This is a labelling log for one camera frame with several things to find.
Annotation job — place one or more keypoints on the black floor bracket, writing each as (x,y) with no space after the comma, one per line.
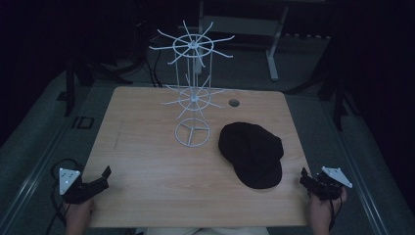
(83,122)

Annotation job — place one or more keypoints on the black metal stand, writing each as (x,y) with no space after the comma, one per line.
(336,98)
(78,75)

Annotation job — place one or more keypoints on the person's right hand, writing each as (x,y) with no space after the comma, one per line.
(321,213)

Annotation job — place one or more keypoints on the black cap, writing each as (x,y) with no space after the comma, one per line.
(253,153)

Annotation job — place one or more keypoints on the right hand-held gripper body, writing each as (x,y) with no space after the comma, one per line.
(329,182)

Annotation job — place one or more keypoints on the person's light clothing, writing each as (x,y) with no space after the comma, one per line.
(205,231)

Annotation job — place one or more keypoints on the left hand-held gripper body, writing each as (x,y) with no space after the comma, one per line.
(69,178)

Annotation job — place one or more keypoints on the person's left hand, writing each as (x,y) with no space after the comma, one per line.
(79,216)

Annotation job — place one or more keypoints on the white metal desk frame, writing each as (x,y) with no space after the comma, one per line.
(273,49)

